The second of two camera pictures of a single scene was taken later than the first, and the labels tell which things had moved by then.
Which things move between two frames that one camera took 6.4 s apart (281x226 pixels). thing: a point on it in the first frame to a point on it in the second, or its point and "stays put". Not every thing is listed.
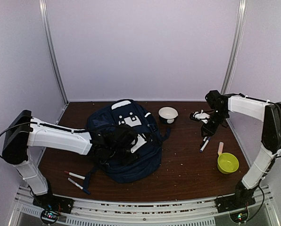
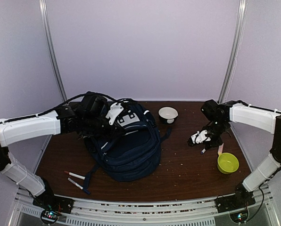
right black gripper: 210,130 to 218,141
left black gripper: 128,160 to 115,131
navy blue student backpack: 150,138 stays put
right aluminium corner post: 236,47 stays put
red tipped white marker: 75,175 stays put
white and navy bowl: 168,115 stays put
